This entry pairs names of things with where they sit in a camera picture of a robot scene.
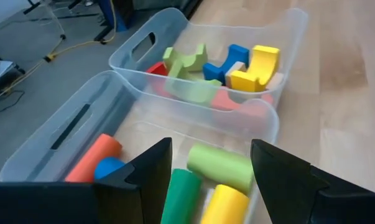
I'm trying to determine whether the orange cylinder block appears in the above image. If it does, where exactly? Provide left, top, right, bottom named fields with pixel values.
left=65, top=133, right=123, bottom=184

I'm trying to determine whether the yellow floor cable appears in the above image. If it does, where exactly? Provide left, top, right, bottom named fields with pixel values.
left=0, top=0, right=117, bottom=106

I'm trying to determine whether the light green arch block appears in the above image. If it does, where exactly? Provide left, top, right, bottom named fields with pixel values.
left=165, top=60, right=223, bottom=104
left=162, top=43, right=208, bottom=73

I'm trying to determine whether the small clear plastic bin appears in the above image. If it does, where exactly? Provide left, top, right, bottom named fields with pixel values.
left=0, top=70, right=280, bottom=224
left=108, top=7, right=309, bottom=110

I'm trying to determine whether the blue arch block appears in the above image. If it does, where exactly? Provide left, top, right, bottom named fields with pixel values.
left=202, top=44, right=251, bottom=85

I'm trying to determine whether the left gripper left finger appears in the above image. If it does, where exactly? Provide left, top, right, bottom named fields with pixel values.
left=95, top=138, right=173, bottom=224

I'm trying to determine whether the blue cylinder block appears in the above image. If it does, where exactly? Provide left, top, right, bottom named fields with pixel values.
left=94, top=156, right=126, bottom=180

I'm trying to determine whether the blue floor object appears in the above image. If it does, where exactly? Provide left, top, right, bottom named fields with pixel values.
left=98, top=0, right=129, bottom=33

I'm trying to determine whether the yellow cylinder block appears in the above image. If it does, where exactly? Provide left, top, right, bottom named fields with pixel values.
left=200, top=184, right=251, bottom=224

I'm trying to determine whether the black floor stand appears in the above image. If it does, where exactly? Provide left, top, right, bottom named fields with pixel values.
left=22, top=0, right=113, bottom=44

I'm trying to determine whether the dark green cylinder block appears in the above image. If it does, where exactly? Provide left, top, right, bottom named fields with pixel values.
left=160, top=168, right=203, bottom=224

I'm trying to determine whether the red arch block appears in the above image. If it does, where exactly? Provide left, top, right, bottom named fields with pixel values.
left=146, top=61, right=171, bottom=97

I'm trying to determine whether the yellow arch block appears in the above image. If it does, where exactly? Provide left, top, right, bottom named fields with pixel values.
left=229, top=45, right=281, bottom=93

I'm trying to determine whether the light green cylinder block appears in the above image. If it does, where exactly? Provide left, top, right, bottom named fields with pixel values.
left=186, top=143, right=255, bottom=196

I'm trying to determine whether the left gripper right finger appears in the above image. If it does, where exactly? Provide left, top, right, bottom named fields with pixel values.
left=251, top=139, right=373, bottom=224

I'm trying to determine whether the orange red block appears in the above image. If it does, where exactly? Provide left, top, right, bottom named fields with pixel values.
left=210, top=88, right=274, bottom=121

